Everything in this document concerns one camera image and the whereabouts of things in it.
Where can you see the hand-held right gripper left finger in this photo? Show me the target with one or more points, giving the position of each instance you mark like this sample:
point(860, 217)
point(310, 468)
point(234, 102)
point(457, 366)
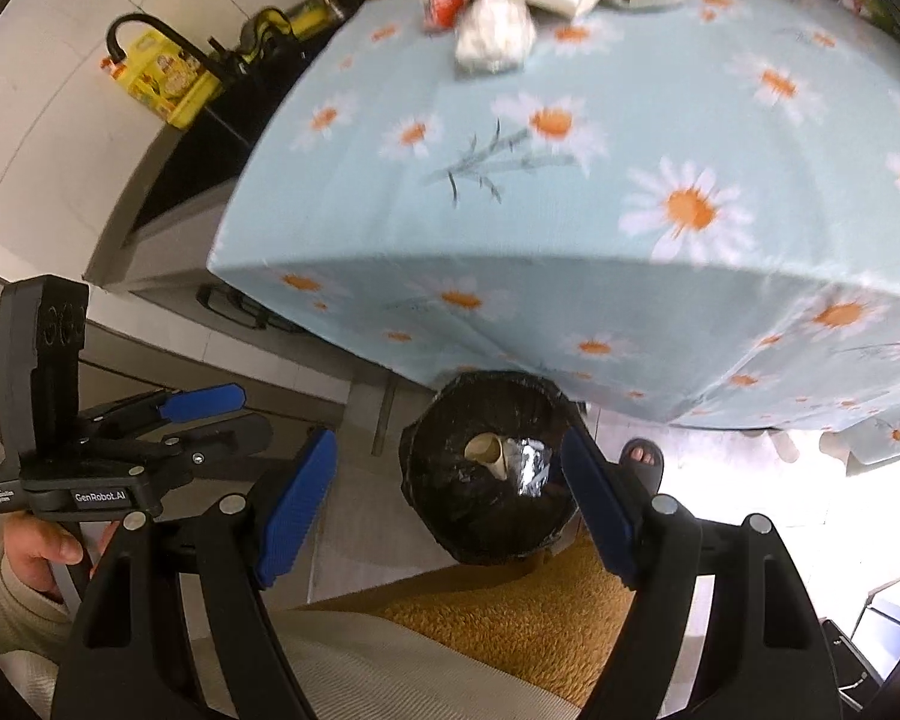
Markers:
point(296, 510)

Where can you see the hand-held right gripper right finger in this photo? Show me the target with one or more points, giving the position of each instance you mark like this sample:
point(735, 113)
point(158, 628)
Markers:
point(596, 510)

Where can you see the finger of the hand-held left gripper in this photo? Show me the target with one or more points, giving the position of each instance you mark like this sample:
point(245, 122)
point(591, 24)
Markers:
point(199, 401)
point(217, 446)

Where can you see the silver foil wrapper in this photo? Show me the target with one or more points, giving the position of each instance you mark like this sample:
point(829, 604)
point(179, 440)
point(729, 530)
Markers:
point(526, 465)

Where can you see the beige paper cup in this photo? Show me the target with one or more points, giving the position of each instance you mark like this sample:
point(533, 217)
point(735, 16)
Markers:
point(487, 456)

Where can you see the black lined waste bin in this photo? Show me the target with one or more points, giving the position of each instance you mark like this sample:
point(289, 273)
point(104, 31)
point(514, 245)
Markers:
point(450, 510)

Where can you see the person's left forearm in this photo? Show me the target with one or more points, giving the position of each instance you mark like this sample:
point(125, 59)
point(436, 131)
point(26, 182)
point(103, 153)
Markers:
point(15, 637)

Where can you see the person's left hand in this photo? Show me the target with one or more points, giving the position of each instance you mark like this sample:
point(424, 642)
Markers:
point(41, 551)

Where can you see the person's foot in black sandal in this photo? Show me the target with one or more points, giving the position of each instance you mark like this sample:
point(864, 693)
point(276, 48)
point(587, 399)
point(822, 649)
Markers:
point(641, 461)

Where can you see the grey kitchen counter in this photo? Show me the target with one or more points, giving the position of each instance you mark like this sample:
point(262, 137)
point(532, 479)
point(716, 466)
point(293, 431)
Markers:
point(165, 240)

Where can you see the white stool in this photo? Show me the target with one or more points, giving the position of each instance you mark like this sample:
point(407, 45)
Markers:
point(810, 446)

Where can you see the black kitchen sink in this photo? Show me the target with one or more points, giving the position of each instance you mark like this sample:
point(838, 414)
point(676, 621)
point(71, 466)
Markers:
point(210, 142)

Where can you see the black box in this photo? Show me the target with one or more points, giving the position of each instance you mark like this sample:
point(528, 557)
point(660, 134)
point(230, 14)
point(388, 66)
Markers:
point(855, 660)

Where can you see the blue daisy print tablecloth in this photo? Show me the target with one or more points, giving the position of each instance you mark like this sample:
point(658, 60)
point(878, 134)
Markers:
point(570, 202)

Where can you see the yellow cooking oil jug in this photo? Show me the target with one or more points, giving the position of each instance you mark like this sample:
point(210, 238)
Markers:
point(161, 79)

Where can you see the black sink faucet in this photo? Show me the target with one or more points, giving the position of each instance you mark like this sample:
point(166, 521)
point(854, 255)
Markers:
point(150, 26)

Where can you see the crumpled white tissue ball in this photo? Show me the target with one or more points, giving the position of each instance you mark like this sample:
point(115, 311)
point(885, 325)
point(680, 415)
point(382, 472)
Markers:
point(495, 34)

